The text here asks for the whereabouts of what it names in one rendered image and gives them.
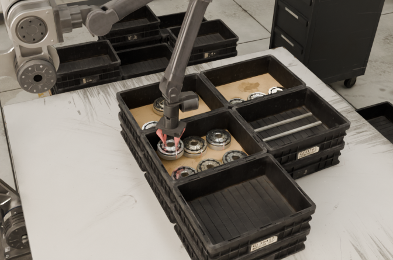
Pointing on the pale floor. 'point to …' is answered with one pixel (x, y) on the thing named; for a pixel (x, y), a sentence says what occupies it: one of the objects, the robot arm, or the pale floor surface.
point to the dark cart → (328, 20)
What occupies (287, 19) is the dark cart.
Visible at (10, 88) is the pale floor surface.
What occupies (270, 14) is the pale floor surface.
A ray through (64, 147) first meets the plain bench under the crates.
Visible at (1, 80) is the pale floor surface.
